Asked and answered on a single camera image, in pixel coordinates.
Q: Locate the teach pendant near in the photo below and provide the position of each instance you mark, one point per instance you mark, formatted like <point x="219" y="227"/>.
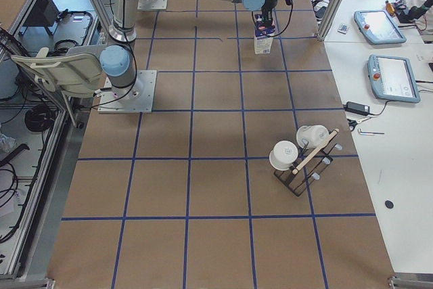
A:
<point x="392" y="78"/>

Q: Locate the blue white milk carton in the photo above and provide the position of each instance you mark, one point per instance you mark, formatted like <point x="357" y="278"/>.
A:
<point x="263" y="35"/>

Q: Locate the allen key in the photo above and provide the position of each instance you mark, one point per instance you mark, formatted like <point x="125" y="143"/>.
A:
<point x="361" y="132"/>

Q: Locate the grey office chair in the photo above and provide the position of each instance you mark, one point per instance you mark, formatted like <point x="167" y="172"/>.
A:
<point x="75" y="74"/>

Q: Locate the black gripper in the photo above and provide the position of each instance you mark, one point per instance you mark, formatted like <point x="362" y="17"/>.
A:
<point x="269" y="4"/>

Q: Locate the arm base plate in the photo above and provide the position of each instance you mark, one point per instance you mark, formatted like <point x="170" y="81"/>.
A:
<point x="139" y="99"/>
<point x="152" y="5"/>

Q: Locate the black wire mug rack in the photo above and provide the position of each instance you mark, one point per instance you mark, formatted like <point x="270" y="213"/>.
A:
<point x="306" y="168"/>

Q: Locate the white mug on rack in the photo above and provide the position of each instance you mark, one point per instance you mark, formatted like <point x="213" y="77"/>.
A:
<point x="311" y="136"/>
<point x="283" y="155"/>

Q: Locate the teach pendant far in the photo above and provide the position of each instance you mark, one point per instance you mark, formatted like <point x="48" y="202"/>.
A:
<point x="378" y="27"/>

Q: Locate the black power brick with cable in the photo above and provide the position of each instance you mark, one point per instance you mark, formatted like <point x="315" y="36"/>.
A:
<point x="356" y="108"/>

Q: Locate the teach pendant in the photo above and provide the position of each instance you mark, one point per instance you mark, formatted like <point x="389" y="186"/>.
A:
<point x="392" y="78"/>
<point x="378" y="27"/>

